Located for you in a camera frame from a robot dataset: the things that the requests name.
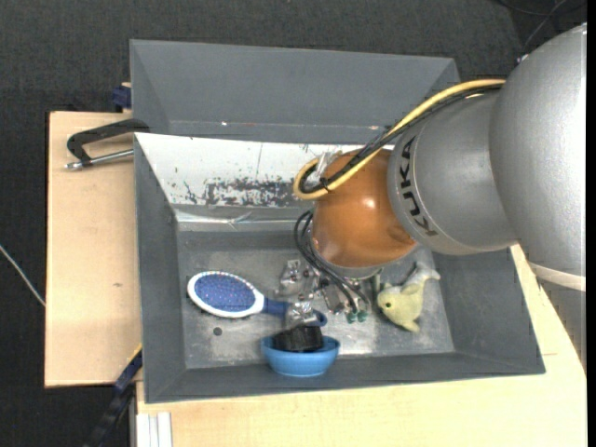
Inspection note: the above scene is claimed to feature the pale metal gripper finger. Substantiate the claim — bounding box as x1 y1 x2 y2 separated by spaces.
285 297 323 328
278 258 322 298

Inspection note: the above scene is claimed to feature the black round cap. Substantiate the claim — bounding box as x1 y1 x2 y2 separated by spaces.
271 324 325 354

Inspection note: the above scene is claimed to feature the blue bowl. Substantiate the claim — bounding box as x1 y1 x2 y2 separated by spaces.
260 333 342 378

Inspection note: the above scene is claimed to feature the yellow-green plush fish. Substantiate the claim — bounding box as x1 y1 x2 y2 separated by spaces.
375 261 441 333

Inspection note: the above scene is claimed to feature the blue and white hairbrush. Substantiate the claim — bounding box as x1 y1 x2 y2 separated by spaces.
186 270 329 328

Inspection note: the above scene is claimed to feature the grey metal bin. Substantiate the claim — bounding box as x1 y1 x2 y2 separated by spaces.
129 38 547 405

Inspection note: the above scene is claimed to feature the pale brown flat board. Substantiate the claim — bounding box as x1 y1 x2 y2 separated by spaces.
44 110 143 388

